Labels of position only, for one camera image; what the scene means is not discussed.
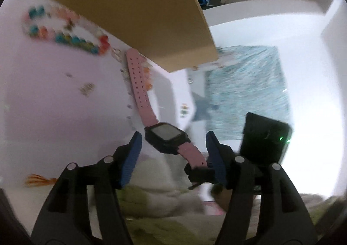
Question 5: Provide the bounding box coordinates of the pink strap smartwatch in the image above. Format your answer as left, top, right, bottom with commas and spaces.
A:
126, 48, 218, 183

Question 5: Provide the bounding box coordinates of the multicolour bead bracelet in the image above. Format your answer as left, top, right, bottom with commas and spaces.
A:
21, 5, 111, 56

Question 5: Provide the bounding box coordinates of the large brown cardboard box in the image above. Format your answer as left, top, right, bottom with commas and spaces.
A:
54, 0, 218, 72

